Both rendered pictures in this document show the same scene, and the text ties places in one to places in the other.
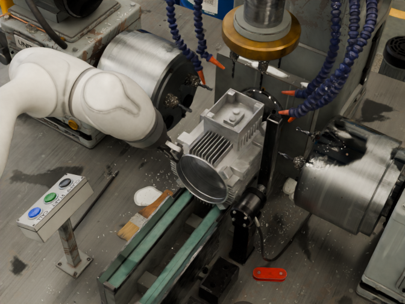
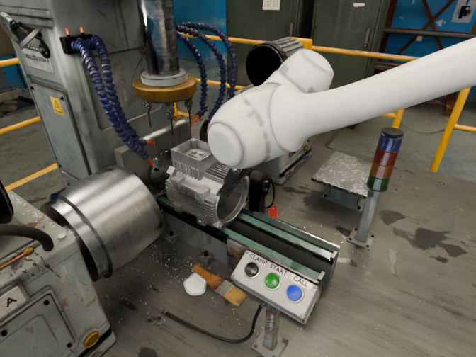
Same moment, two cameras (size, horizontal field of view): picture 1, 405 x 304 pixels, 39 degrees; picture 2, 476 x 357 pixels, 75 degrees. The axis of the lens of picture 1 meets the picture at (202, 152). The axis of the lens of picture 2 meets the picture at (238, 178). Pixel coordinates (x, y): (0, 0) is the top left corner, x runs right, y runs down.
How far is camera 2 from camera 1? 1.23 m
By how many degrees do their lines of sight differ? 63
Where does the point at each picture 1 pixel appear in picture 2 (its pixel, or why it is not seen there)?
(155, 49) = (103, 177)
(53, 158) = not seen: outside the picture
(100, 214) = (212, 324)
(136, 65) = (115, 194)
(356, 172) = not seen: hidden behind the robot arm
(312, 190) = not seen: hidden behind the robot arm
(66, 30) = (15, 243)
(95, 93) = (322, 61)
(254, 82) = (154, 151)
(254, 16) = (174, 64)
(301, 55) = (145, 122)
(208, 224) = (253, 219)
